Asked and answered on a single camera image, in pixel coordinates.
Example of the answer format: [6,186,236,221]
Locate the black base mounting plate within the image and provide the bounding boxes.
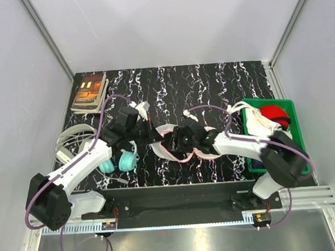
[82,181,282,230]

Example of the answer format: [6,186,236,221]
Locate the green plastic bin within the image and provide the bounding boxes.
[240,94,312,179]

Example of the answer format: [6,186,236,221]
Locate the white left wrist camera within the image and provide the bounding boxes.
[129,101,150,120]

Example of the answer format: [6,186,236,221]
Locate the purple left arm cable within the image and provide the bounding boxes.
[17,93,141,251]

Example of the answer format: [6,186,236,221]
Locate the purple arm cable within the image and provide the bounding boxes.
[187,98,316,234]
[17,93,141,251]

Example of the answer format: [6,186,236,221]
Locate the red garment in bin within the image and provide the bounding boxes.
[260,105,291,128]

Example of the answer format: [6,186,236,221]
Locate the grey usb cable plug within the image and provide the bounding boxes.
[116,178,129,184]

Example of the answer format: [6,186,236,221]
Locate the teal cat-ear headphones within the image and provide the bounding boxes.
[98,141,137,174]

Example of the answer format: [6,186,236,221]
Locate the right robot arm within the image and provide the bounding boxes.
[164,125,311,209]

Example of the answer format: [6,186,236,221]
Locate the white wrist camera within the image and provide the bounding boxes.
[129,101,150,120]
[183,110,199,122]

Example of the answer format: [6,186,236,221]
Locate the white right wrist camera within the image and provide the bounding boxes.
[183,110,199,122]

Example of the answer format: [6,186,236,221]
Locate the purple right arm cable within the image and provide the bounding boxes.
[187,98,316,234]

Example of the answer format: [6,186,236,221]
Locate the white headphones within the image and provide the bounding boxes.
[55,124,97,164]

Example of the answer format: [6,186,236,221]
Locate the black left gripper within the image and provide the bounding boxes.
[125,116,165,146]

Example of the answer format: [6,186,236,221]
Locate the white pink mesh laundry bag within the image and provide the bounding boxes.
[150,124,220,164]

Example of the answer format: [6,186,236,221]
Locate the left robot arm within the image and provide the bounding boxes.
[25,102,162,231]

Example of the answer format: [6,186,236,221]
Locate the black bra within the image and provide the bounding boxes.
[161,132,175,152]

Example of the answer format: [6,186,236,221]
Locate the paperback book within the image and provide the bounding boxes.
[70,72,108,114]

